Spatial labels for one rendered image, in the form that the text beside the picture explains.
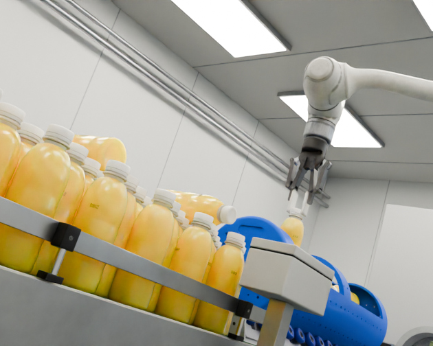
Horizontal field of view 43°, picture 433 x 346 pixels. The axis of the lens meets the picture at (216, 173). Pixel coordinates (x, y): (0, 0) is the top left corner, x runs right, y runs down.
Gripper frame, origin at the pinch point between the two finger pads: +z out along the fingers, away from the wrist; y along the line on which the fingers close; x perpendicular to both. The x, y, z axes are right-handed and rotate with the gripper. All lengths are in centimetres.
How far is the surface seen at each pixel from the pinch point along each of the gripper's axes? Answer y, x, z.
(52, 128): -11, 94, 22
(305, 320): -5.6, -12.0, 31.4
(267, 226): 1.1, 11.5, 11.3
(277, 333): -25, 39, 39
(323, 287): -28.1, 31.0, 26.7
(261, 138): 291, -387, -193
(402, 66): 85, -259, -209
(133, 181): -9, 74, 22
